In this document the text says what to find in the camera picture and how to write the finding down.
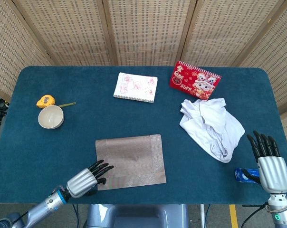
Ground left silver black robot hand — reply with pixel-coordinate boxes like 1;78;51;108
66;159;115;199

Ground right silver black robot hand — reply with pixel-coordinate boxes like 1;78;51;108
243;130;287;194

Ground brown woven placemat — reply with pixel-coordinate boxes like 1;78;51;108
95;133;167;191

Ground small white bowl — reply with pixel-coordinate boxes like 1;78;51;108
38;105;64;130

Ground red desk calendar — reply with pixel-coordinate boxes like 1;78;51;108
169;60;222;101

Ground blue white toothpaste box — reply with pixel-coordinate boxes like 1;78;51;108
235;167;287;187

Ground blue-gray robot torso base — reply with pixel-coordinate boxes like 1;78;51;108
83;203;191;228

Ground crumpled white cloth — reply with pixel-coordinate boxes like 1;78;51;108
179;97;246;163

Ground yellow tape measure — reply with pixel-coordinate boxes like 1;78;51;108
36;95;77;109

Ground teal table cover cloth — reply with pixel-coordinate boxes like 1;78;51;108
0;66;287;205

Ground white spiral notebook red drawings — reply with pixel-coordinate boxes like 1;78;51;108
113;72;158;104

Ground bamboo folding screen panel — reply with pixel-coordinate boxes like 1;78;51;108
176;0;287;67
236;0;287;152
0;0;54;103
11;0;118;67
103;0;198;67

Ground blue floor cable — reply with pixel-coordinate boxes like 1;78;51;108
73;204;81;228

